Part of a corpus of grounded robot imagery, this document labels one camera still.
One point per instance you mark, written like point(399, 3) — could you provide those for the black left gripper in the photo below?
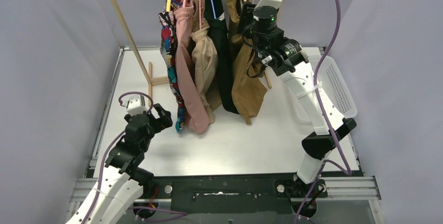
point(158, 117)

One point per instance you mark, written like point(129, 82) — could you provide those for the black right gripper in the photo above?
point(247, 17)

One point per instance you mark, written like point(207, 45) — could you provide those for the tan brown shorts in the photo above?
point(247, 93)

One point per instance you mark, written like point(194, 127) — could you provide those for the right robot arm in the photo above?
point(290, 63)

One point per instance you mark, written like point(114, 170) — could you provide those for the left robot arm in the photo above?
point(121, 180)

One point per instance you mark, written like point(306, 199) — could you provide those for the black shorts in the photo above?
point(218, 33)

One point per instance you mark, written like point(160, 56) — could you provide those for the pink shorts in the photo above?
point(196, 118)

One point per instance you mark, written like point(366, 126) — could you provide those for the beige shorts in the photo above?
point(205, 58)

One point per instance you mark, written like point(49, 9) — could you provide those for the colourful comic print shorts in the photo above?
point(168, 49)

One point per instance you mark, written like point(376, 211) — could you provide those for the wooden clothes rack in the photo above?
point(141, 17)

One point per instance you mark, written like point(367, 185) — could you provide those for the white plastic basket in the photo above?
point(336, 88)

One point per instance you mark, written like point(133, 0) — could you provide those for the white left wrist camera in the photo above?
point(136, 106)

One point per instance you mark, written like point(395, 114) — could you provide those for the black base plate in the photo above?
point(279, 193)

